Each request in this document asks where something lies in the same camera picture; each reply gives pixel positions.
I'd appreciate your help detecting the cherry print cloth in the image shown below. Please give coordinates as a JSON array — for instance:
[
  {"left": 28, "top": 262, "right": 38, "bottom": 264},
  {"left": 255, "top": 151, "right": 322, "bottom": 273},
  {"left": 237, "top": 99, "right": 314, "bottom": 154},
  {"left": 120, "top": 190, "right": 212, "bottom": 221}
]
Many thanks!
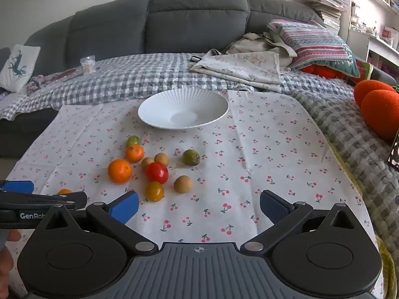
[{"left": 0, "top": 90, "right": 384, "bottom": 299}]

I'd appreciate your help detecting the orange knitted cushion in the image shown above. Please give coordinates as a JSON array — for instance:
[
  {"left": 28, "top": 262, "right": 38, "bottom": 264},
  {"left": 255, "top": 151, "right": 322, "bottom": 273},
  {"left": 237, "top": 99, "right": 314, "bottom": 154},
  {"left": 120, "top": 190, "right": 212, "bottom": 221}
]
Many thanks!
[{"left": 301, "top": 65, "right": 342, "bottom": 79}]

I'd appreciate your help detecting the yellow-orange tomato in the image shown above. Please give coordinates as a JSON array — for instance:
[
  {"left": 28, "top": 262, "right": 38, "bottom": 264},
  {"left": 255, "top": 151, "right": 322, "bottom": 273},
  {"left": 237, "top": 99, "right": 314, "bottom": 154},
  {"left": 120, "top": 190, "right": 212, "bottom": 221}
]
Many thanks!
[{"left": 145, "top": 181, "right": 165, "bottom": 202}]

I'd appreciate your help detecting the green book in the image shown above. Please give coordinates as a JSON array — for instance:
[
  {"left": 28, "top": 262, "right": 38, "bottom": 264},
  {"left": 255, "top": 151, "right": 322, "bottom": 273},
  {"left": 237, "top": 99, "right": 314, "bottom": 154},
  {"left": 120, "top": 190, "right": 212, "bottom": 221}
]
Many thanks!
[{"left": 355, "top": 58, "right": 375, "bottom": 83}]

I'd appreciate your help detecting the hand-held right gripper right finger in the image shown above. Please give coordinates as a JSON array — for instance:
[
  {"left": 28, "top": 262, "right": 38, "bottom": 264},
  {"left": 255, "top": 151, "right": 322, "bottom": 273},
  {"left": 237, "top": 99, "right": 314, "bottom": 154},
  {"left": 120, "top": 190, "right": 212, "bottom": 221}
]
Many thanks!
[{"left": 242, "top": 190, "right": 359, "bottom": 253}]

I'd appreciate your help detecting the large orange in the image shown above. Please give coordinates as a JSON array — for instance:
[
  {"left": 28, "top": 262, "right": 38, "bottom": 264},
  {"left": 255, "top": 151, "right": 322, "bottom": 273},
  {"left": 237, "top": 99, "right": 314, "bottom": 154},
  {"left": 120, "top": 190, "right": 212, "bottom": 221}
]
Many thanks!
[{"left": 108, "top": 159, "right": 133, "bottom": 184}]

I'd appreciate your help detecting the striped patterned pillow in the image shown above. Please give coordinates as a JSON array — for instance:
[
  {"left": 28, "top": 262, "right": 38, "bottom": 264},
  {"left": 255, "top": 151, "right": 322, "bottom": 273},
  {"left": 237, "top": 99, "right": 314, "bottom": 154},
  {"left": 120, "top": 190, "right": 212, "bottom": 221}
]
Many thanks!
[{"left": 267, "top": 19, "right": 360, "bottom": 78}]

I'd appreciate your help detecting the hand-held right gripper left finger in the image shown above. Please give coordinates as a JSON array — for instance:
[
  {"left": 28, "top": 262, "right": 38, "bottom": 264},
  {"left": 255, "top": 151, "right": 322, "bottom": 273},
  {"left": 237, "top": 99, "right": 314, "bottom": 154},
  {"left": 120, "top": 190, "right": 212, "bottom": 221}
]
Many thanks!
[{"left": 40, "top": 191, "right": 156, "bottom": 253}]

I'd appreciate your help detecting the white shelf unit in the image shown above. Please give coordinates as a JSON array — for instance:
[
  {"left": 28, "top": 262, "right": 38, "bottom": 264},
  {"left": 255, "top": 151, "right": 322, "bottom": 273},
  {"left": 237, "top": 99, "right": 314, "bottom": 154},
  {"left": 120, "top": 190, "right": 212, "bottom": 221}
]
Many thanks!
[{"left": 340, "top": 0, "right": 399, "bottom": 78}]

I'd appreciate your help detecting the red patterned cloth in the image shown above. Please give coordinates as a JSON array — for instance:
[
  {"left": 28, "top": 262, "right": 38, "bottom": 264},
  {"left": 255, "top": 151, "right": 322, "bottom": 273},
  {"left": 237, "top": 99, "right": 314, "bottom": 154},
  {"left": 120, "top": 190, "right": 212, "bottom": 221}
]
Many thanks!
[{"left": 26, "top": 69, "right": 85, "bottom": 95}]

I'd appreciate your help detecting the orange plush toy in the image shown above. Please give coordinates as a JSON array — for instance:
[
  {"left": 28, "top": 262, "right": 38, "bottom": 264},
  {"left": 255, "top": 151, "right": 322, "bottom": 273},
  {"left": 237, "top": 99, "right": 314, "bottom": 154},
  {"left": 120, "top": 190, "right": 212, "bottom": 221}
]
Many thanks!
[{"left": 354, "top": 80, "right": 399, "bottom": 141}]

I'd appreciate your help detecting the white ribbed plate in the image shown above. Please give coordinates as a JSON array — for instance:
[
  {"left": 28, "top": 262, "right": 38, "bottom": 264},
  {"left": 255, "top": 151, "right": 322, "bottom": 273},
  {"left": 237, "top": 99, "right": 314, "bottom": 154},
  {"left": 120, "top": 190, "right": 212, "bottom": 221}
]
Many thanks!
[{"left": 138, "top": 89, "right": 229, "bottom": 130}]

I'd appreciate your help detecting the stack of magazines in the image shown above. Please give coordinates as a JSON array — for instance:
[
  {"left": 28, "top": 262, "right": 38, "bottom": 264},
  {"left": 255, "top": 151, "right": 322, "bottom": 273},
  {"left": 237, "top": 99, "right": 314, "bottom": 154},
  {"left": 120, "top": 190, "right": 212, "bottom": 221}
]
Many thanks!
[{"left": 304, "top": 0, "right": 349, "bottom": 33}]

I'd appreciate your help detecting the grey sofa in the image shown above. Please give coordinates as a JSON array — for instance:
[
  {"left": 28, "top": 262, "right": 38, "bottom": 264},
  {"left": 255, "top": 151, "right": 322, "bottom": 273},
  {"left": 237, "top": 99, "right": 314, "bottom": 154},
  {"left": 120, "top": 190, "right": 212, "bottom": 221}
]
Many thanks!
[{"left": 0, "top": 0, "right": 328, "bottom": 159}]

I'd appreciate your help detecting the white deer print cushion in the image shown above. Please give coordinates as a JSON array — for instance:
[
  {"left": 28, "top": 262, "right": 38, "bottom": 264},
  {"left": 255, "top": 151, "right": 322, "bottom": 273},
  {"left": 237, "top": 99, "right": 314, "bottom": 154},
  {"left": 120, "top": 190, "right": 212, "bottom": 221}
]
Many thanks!
[{"left": 0, "top": 44, "right": 41, "bottom": 93}]

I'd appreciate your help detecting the folded floral cloth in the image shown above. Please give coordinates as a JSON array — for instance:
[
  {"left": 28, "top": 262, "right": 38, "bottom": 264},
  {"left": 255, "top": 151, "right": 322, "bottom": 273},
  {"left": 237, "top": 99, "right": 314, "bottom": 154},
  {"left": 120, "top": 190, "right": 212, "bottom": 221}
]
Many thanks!
[{"left": 190, "top": 49, "right": 292, "bottom": 93}]

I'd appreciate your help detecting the person's left hand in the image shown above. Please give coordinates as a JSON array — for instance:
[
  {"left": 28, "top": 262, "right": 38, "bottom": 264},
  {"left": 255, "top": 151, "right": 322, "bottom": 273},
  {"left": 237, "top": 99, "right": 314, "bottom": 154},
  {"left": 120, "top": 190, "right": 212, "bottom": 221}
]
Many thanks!
[{"left": 0, "top": 230, "right": 21, "bottom": 290}]

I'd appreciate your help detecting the beige cloth bag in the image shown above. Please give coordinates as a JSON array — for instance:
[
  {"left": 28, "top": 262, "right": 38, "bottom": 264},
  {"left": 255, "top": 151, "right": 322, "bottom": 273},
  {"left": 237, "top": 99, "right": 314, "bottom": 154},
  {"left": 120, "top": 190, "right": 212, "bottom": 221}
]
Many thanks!
[{"left": 226, "top": 32, "right": 300, "bottom": 69}]

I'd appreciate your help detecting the black patterned card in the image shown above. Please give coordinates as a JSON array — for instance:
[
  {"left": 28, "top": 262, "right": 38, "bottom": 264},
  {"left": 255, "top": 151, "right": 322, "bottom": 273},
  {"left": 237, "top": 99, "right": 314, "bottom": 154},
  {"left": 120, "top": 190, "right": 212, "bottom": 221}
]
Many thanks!
[{"left": 387, "top": 131, "right": 399, "bottom": 172}]

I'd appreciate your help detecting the red tomato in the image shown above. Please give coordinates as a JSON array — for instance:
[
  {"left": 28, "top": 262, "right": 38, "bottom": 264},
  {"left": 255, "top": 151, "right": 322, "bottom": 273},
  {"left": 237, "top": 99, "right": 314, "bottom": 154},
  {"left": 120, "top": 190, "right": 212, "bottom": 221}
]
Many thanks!
[{"left": 145, "top": 162, "right": 169, "bottom": 185}]

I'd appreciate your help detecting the green lime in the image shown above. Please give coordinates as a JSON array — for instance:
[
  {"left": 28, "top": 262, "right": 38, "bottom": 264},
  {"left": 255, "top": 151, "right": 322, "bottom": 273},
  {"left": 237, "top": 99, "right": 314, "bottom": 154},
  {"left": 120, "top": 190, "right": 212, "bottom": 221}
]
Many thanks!
[{"left": 182, "top": 149, "right": 200, "bottom": 166}]

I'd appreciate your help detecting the grey checked blanket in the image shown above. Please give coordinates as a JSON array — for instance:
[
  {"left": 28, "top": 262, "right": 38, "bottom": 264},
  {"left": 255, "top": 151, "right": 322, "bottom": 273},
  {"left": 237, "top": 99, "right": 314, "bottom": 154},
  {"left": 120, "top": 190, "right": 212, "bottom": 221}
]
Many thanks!
[{"left": 0, "top": 51, "right": 399, "bottom": 281}]

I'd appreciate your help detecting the clear plastic cup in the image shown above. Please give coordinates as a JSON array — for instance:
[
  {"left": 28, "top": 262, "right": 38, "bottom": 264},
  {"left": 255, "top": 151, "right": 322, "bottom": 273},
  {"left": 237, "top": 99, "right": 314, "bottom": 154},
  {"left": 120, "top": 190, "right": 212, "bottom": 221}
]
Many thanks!
[{"left": 80, "top": 55, "right": 97, "bottom": 75}]

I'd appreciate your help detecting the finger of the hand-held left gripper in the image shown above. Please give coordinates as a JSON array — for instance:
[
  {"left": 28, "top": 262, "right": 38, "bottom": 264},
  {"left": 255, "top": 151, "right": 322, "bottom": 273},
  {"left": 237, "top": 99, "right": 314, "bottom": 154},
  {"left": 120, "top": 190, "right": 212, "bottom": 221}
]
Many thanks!
[
  {"left": 0, "top": 191, "right": 88, "bottom": 211},
  {"left": 0, "top": 180, "right": 34, "bottom": 194}
]

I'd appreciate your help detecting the medium orange tangerine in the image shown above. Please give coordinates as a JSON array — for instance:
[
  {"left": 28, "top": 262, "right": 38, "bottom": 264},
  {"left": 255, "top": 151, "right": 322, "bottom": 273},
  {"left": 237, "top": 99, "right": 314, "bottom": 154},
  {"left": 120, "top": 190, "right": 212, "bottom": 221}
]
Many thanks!
[{"left": 125, "top": 145, "right": 145, "bottom": 163}]

